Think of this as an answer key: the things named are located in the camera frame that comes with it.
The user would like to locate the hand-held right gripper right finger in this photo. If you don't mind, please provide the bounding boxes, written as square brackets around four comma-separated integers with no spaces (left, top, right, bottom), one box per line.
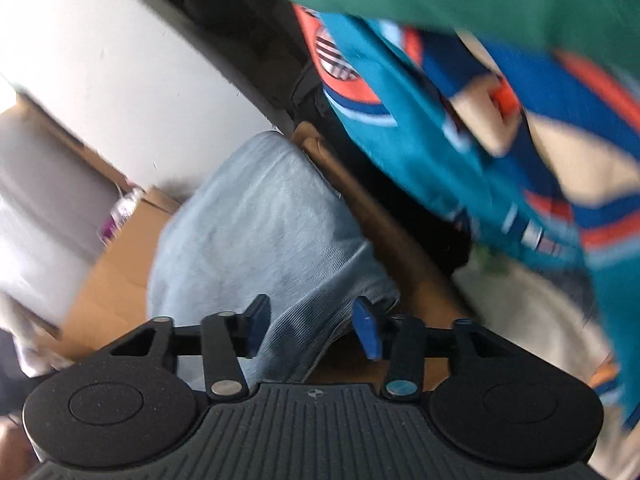
[352,296,511,402]

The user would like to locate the grey appliance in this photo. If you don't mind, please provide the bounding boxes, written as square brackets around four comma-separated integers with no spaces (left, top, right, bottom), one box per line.
[0,110,121,326]

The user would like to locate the light blue jeans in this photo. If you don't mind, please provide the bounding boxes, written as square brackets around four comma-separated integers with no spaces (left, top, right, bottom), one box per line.
[147,131,401,386]

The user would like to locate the white printed packet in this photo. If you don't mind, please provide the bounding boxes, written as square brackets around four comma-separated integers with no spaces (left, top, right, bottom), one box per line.
[111,187,146,226]

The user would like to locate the dark clothes pile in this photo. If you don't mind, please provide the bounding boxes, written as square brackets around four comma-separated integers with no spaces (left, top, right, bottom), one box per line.
[140,0,341,131]

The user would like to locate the teal garment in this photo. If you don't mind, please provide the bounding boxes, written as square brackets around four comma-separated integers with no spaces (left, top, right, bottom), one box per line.
[295,5,640,426]

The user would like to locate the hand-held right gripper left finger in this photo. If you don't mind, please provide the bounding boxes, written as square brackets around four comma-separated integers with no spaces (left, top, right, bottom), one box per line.
[107,294,272,402]

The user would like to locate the cream bear print bedsheet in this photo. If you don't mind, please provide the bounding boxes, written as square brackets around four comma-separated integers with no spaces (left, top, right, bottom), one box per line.
[452,255,640,480]

